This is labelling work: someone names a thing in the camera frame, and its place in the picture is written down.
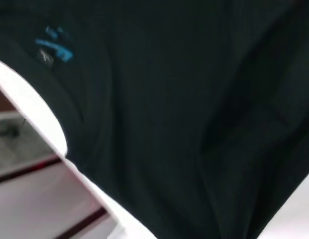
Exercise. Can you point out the black shirt with FREE print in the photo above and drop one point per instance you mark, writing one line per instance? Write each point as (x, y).
(169, 112)

